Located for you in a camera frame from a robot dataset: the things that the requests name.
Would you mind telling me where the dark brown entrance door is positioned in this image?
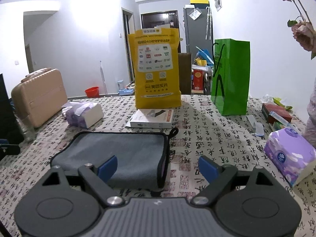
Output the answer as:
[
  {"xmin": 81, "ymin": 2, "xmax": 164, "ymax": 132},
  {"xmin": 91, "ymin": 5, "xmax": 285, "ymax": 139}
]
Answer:
[{"xmin": 141, "ymin": 11, "xmax": 179, "ymax": 29}]

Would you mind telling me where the clear drinking glass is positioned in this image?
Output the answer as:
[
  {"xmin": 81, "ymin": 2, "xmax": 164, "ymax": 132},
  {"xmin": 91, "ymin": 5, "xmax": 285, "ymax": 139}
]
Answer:
[{"xmin": 17, "ymin": 116, "xmax": 36, "ymax": 142}]

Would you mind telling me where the red gift box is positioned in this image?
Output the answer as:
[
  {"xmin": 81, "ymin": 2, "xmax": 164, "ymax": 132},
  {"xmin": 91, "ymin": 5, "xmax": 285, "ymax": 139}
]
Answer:
[{"xmin": 192, "ymin": 69, "xmax": 204, "ymax": 91}]

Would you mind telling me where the beige hard suitcase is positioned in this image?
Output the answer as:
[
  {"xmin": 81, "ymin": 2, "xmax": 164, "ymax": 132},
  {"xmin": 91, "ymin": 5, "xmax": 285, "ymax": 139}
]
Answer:
[{"xmin": 11, "ymin": 68, "xmax": 68, "ymax": 128}]

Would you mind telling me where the yellow delivery bag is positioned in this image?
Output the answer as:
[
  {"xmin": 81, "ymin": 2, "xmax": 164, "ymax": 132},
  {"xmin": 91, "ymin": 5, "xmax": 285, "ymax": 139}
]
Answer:
[{"xmin": 129, "ymin": 28, "xmax": 182, "ymax": 109}]

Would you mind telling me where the purple tissue box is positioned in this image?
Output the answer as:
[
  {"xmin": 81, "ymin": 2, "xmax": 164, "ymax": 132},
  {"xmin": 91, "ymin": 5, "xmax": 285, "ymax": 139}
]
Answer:
[
  {"xmin": 62, "ymin": 102, "xmax": 104, "ymax": 129},
  {"xmin": 264, "ymin": 127, "xmax": 315, "ymax": 187}
]

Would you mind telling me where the left purple tissue box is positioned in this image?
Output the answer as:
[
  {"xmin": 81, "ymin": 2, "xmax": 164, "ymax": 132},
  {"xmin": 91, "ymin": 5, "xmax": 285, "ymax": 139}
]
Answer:
[{"xmin": 62, "ymin": 102, "xmax": 104, "ymax": 129}]

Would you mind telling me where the right purple tissue box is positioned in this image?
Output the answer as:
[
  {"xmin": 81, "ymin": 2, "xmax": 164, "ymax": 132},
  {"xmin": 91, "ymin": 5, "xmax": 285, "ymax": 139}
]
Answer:
[{"xmin": 264, "ymin": 127, "xmax": 315, "ymax": 187}]

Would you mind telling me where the wall picture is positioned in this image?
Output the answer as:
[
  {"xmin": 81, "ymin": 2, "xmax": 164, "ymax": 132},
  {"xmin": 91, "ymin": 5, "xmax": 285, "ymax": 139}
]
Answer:
[{"xmin": 214, "ymin": 0, "xmax": 222, "ymax": 11}]

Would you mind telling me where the black paper shopping bag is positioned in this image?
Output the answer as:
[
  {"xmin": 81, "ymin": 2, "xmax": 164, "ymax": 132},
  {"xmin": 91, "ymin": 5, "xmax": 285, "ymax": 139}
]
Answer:
[{"xmin": 0, "ymin": 74, "xmax": 24, "ymax": 144}]

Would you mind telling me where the grey refrigerator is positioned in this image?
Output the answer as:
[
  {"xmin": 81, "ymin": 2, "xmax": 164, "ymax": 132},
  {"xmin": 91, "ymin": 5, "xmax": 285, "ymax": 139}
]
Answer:
[{"xmin": 183, "ymin": 8, "xmax": 213, "ymax": 57}]

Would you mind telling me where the white flat box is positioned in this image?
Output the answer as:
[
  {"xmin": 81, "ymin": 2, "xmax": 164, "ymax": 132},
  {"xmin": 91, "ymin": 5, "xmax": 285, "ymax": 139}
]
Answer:
[{"xmin": 125, "ymin": 109, "xmax": 174, "ymax": 129}]

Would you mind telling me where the green paper shopping bag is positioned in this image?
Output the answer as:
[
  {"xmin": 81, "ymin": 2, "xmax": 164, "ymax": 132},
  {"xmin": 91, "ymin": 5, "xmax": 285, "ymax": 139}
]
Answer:
[{"xmin": 211, "ymin": 39, "xmax": 251, "ymax": 116}]

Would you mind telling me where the purple grey microfibre towel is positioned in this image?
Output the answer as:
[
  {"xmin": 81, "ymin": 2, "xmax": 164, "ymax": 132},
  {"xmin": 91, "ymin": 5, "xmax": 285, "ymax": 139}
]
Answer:
[{"xmin": 50, "ymin": 128, "xmax": 178, "ymax": 192}]

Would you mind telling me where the red plastic basin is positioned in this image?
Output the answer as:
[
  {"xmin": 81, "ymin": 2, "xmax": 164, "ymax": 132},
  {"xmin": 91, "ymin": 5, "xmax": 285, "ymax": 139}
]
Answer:
[{"xmin": 85, "ymin": 87, "xmax": 100, "ymax": 98}]

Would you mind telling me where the dried pink roses bouquet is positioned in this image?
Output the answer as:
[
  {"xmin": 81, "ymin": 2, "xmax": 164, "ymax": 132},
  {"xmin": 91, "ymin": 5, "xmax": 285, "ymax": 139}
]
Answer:
[{"xmin": 282, "ymin": 0, "xmax": 315, "ymax": 60}]

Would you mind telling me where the yellow black box on fridge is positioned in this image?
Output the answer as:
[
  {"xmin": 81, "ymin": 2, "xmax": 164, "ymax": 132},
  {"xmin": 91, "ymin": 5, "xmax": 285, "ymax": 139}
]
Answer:
[{"xmin": 190, "ymin": 0, "xmax": 209, "ymax": 5}]

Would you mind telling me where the calligraphy print tablecloth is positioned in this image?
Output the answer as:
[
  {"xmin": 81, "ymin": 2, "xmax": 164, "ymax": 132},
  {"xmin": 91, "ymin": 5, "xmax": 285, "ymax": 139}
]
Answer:
[{"xmin": 1, "ymin": 95, "xmax": 315, "ymax": 236}]

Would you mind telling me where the brown chair back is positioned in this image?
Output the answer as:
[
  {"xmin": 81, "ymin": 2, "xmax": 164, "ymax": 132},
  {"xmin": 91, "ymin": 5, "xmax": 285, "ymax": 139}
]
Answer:
[{"xmin": 178, "ymin": 53, "xmax": 192, "ymax": 95}]

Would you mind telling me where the dark red small box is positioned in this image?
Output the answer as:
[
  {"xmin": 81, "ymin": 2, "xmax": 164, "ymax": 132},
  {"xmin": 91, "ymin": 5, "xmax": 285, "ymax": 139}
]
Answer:
[{"xmin": 261, "ymin": 103, "xmax": 292, "ymax": 124}]

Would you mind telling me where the grey wrapped flower vase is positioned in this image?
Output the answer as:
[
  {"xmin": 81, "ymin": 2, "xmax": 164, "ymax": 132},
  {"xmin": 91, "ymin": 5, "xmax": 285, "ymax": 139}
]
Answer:
[{"xmin": 303, "ymin": 83, "xmax": 316, "ymax": 148}]

